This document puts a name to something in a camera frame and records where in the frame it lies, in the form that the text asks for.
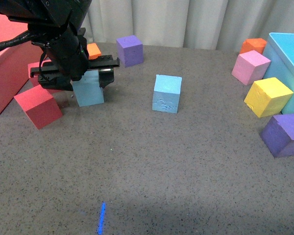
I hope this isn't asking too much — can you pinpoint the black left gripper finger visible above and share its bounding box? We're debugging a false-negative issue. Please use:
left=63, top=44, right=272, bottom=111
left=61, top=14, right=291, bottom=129
left=38, top=74, right=73, bottom=91
left=98, top=68, right=114, bottom=89

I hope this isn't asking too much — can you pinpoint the dark red foam cube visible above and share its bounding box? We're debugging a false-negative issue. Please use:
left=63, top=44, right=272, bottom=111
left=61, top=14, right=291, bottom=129
left=27, top=57, right=64, bottom=94

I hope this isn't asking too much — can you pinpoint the yellow foam cube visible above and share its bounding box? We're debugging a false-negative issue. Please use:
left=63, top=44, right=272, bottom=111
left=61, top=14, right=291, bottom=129
left=244, top=77, right=294, bottom=118

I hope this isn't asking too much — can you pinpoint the light blue foam cube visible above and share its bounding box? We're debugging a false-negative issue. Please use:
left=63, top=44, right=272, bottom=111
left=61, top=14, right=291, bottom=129
left=73, top=70, right=104, bottom=107

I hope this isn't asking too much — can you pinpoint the pink foam cube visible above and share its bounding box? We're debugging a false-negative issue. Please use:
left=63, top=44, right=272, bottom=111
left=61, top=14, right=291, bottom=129
left=231, top=50, right=271, bottom=85

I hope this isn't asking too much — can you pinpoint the orange foam cube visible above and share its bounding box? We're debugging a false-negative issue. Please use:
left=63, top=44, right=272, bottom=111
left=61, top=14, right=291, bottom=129
left=240, top=38, right=267, bottom=54
left=87, top=43, right=102, bottom=60

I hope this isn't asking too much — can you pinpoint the purple foam cube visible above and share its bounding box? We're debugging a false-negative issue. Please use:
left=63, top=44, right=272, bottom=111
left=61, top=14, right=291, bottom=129
left=116, top=35, right=144, bottom=67
left=260, top=114, right=294, bottom=158

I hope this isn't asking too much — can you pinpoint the pink plastic bin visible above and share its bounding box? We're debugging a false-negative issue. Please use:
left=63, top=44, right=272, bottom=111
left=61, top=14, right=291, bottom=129
left=0, top=15, right=42, bottom=113

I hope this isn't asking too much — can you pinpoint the grey curtain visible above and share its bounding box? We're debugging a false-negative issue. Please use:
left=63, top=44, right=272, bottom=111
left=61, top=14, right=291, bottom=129
left=82, top=0, right=294, bottom=51

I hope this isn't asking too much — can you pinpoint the black cable bundle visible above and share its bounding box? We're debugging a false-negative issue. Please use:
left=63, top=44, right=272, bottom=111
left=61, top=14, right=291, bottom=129
left=0, top=29, right=35, bottom=56

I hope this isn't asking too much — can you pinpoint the light blue plastic bin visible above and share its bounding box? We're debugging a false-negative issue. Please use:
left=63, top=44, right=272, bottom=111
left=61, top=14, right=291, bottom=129
left=263, top=32, right=294, bottom=114

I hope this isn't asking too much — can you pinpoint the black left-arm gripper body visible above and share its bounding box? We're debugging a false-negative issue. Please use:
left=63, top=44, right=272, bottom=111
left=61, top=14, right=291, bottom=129
left=30, top=27, right=120, bottom=82

